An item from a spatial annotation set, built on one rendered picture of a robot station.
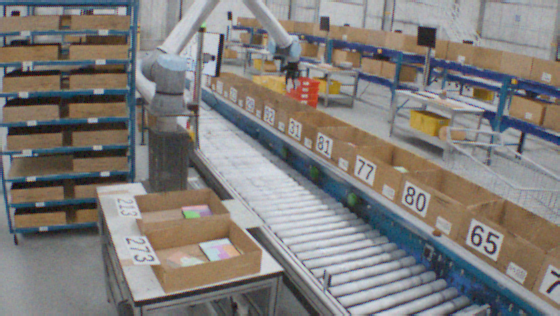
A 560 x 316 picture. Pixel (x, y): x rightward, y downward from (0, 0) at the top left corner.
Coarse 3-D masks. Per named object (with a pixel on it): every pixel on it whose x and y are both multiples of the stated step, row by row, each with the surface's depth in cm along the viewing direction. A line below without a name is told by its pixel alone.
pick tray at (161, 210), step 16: (176, 192) 195; (192, 192) 199; (208, 192) 203; (144, 208) 190; (160, 208) 194; (176, 208) 198; (224, 208) 186; (144, 224) 163; (160, 224) 166; (176, 224) 169
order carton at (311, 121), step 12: (288, 120) 288; (300, 120) 272; (312, 120) 299; (324, 120) 299; (336, 120) 286; (288, 132) 289; (300, 132) 273; (312, 132) 260; (300, 144) 275; (312, 144) 261
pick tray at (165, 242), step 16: (192, 224) 167; (208, 224) 170; (224, 224) 174; (160, 240) 161; (176, 240) 165; (192, 240) 169; (208, 240) 173; (240, 240) 168; (160, 256) 157; (192, 256) 160; (240, 256) 148; (256, 256) 152; (160, 272) 138; (176, 272) 136; (192, 272) 140; (208, 272) 143; (224, 272) 147; (240, 272) 151; (256, 272) 155; (176, 288) 138
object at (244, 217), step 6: (228, 204) 210; (234, 204) 211; (240, 204) 211; (234, 210) 204; (240, 210) 205; (246, 210) 205; (234, 216) 199; (240, 216) 199; (246, 216) 199; (252, 216) 200; (240, 222) 193; (246, 222) 193; (252, 222) 194; (258, 222) 195
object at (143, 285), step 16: (112, 192) 209; (128, 192) 211; (144, 192) 213; (112, 208) 192; (112, 224) 178; (128, 224) 180; (112, 240) 166; (128, 256) 156; (128, 272) 146; (144, 272) 147; (272, 272) 157; (128, 288) 141; (144, 288) 138; (160, 288) 140; (192, 288) 142; (208, 288) 144; (224, 288) 148; (144, 304) 133
